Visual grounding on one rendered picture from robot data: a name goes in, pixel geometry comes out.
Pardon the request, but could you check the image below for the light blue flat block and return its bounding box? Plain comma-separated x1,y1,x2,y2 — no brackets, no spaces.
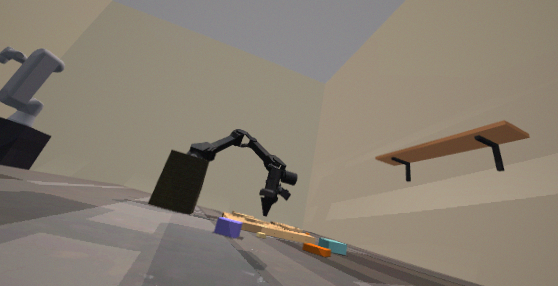
318,238,347,255

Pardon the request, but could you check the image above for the purple block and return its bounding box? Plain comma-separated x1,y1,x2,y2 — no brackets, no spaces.
214,217,243,239

